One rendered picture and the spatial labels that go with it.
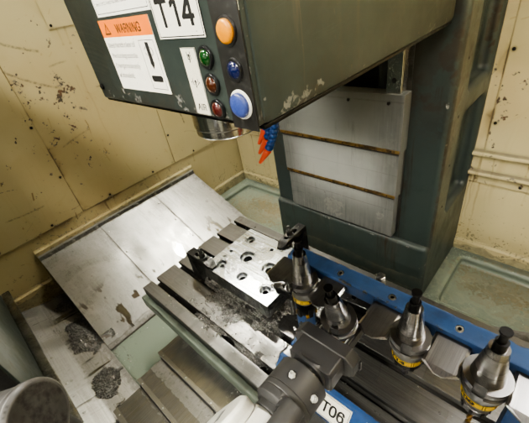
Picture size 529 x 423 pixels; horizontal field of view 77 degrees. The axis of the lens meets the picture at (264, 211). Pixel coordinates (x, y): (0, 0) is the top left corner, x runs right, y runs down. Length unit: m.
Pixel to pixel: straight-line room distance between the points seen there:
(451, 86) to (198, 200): 1.35
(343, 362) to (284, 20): 0.51
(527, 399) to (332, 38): 0.55
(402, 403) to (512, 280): 0.91
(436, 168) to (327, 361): 0.71
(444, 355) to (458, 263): 1.08
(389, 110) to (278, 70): 0.66
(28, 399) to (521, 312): 1.49
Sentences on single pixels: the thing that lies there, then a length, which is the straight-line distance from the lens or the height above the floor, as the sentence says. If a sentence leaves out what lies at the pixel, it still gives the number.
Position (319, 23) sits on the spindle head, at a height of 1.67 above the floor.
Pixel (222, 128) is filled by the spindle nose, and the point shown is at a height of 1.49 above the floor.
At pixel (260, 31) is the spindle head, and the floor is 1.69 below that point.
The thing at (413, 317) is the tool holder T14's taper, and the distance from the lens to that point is 0.56.
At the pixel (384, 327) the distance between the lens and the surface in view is 0.63.
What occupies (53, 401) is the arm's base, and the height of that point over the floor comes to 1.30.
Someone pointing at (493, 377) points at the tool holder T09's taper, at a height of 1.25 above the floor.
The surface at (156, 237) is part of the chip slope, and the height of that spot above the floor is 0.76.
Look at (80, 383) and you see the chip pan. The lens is 1.49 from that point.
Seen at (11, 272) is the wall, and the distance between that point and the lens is 1.83.
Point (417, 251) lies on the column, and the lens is 1.30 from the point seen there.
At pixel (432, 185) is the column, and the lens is 1.15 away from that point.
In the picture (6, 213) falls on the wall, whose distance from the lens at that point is 1.72.
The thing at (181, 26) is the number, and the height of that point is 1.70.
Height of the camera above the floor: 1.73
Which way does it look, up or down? 35 degrees down
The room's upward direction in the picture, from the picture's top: 11 degrees counter-clockwise
